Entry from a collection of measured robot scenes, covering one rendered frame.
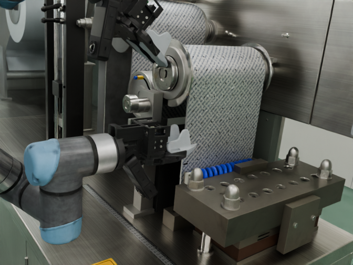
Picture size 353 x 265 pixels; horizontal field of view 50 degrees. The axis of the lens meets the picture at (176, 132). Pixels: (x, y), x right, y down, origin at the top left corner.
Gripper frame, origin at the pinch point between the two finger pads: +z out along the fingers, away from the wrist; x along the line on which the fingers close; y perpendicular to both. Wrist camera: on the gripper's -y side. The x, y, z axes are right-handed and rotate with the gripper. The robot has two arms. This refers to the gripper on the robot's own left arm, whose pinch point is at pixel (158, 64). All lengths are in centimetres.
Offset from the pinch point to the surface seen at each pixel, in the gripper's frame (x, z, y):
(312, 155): 120, 275, 91
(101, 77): 36.0, 9.7, -3.8
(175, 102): -2.0, 8.2, -3.8
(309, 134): 128, 263, 106
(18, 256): 30, 19, -58
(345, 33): -19.5, 22.2, 30.6
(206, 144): -5.5, 20.0, -6.6
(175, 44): -0.1, 0.3, 5.7
